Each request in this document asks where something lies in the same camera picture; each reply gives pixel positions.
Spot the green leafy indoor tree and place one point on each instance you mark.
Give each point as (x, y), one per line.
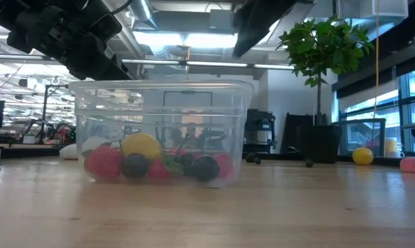
(324, 44)

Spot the white toy produce piece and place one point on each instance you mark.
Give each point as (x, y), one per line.
(68, 152)

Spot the small strawberry with green leaf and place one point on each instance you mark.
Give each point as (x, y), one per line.
(158, 169)

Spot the white mug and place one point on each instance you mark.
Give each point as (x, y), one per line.
(396, 154)

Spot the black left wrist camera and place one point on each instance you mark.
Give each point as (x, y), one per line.
(105, 27)

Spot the background robot workstation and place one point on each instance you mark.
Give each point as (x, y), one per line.
(49, 132)

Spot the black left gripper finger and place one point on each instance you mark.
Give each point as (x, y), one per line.
(93, 62)

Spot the black rectangular board frame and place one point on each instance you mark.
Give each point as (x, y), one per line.
(188, 93)

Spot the black equipment cart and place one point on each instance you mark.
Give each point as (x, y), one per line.
(260, 131)

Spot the yellow toy lemon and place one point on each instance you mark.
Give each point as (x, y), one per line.
(141, 144)
(362, 156)

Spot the dark toy blueberry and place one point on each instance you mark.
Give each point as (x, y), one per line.
(204, 168)

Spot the yellow cylindrical cup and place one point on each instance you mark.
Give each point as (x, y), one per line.
(391, 144)

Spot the smooth pink toy fruit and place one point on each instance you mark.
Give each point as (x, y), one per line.
(411, 165)

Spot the black leaning panel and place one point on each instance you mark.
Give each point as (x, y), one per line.
(296, 132)

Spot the small dark ball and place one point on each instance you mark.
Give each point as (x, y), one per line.
(258, 160)
(309, 164)
(250, 157)

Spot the black plant pot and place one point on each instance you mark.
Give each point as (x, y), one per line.
(319, 144)

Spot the round silver ceiling duct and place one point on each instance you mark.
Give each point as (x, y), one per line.
(142, 12)

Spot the grey ceiling box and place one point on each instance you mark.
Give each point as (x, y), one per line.
(221, 20)

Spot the large red toy strawberry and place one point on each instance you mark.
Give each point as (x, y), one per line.
(104, 162)

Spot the long ceiling light rail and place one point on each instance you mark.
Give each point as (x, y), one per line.
(210, 64)

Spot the clear plastic tupperware container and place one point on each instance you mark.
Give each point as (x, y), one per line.
(238, 137)

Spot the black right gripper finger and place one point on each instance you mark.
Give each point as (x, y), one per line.
(255, 20)

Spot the pink toy raspberry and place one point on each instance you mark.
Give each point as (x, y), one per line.
(225, 164)

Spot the dark toy cherry green stem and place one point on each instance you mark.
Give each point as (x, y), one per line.
(135, 166)

